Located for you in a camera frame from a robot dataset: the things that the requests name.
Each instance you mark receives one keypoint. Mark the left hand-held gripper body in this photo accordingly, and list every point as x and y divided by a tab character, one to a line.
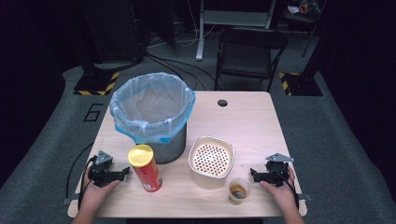
101	175

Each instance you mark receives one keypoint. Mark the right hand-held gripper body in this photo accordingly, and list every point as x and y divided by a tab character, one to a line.
277	174

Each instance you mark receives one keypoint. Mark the red chip can yellow lid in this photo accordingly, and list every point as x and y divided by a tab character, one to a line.
146	174

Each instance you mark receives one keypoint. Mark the clear plastic cup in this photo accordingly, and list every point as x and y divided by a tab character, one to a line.
238	193

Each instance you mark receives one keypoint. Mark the white square strainer container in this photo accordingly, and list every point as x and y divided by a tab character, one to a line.
211	160

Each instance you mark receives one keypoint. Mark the grey metal trash bin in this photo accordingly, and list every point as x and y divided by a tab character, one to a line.
171	151

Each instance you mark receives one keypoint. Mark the blue plastic bin bag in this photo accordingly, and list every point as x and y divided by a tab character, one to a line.
155	102

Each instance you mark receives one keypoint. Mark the person's left hand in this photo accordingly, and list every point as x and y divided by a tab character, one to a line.
93	197

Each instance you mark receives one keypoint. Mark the person's right hand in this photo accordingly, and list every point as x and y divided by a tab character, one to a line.
285	196

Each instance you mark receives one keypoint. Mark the black stand base hazard tape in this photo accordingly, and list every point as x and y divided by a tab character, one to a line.
300	84
95	82

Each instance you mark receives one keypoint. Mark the black folding chair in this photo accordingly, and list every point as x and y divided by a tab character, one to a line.
249	56

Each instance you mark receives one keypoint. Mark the black equipment cabinet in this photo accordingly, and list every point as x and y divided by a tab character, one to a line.
115	28

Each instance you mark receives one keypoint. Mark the grey table bracket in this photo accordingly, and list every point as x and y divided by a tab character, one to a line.
306	197

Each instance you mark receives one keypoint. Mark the grey metal desk frame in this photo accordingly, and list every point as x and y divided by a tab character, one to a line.
233	18

